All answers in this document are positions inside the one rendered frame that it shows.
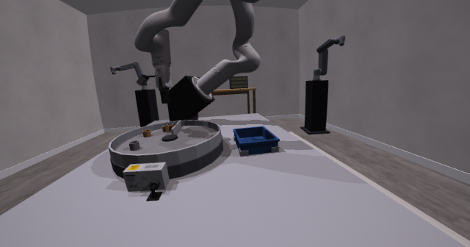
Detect blue shallow tray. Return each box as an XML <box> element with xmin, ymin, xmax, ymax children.
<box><xmin>233</xmin><ymin>126</ymin><xmax>280</xmax><ymax>157</ymax></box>

